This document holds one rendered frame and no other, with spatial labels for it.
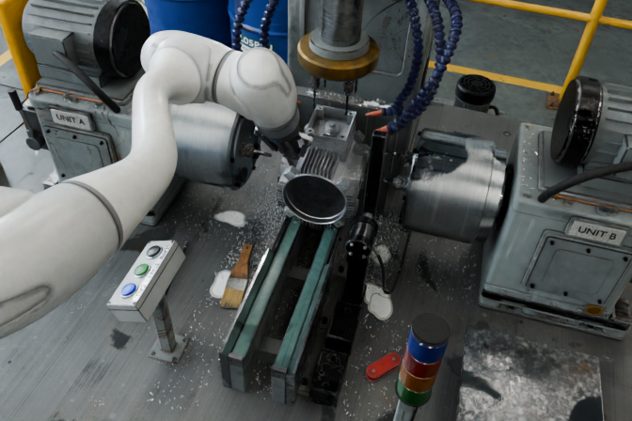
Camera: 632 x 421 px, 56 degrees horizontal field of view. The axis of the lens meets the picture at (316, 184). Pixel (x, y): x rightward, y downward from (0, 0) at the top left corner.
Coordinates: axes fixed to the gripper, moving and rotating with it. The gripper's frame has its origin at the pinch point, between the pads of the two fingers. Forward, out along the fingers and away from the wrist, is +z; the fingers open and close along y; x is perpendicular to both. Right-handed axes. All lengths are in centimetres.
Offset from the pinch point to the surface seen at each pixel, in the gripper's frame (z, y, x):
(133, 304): -19.3, 16.3, 40.9
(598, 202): -5, -65, -2
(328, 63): -15.9, -5.8, -16.3
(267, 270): 8.2, 0.1, 25.5
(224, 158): 2.0, 16.2, 3.4
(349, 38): -17.4, -8.9, -22.2
